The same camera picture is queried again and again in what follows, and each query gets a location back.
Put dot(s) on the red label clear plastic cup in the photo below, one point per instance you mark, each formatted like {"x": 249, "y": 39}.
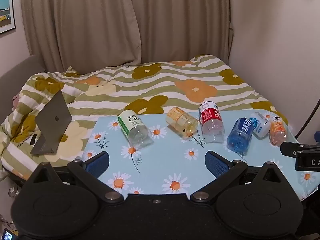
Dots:
{"x": 210, "y": 116}

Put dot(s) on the light blue daisy table mat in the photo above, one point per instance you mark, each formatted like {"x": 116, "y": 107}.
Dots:
{"x": 170, "y": 160}

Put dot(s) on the blue label clear plastic cup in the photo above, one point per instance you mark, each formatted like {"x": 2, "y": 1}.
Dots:
{"x": 241, "y": 130}

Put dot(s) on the small device with screen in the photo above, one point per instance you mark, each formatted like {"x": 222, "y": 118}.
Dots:
{"x": 8, "y": 235}

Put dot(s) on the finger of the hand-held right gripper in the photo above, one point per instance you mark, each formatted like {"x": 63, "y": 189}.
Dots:
{"x": 288, "y": 148}

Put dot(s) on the grey upholstered headboard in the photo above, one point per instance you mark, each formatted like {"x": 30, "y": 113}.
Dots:
{"x": 20, "y": 72}

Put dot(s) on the yellow label clear plastic cup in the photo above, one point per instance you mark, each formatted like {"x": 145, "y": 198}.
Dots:
{"x": 180, "y": 121}

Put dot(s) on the round metal fitting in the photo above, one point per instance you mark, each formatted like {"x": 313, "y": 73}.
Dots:
{"x": 13, "y": 191}

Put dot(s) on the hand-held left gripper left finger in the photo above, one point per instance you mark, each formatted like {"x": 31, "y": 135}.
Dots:
{"x": 98, "y": 162}

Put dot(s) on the white blue label plastic cup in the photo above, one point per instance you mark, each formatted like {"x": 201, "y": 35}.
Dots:
{"x": 260, "y": 126}

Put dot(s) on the beige curtain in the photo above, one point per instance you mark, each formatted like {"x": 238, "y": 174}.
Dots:
{"x": 75, "y": 22}
{"x": 182, "y": 20}

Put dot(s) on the green striped floral blanket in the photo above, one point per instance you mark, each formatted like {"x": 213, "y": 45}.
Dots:
{"x": 175, "y": 85}

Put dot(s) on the grey laptop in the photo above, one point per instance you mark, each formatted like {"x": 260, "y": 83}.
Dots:
{"x": 53, "y": 117}

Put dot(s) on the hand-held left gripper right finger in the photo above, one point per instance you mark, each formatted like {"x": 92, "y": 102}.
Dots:
{"x": 215, "y": 165}

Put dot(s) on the black framed wall picture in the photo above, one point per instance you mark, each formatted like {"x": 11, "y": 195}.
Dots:
{"x": 6, "y": 10}

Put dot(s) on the green label clear plastic cup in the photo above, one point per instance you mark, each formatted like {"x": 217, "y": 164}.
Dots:
{"x": 132, "y": 125}

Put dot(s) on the pink cloth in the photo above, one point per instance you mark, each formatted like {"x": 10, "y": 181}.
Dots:
{"x": 15, "y": 102}

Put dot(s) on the orange cartoon label plastic cup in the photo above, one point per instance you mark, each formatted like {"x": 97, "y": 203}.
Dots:
{"x": 277, "y": 130}

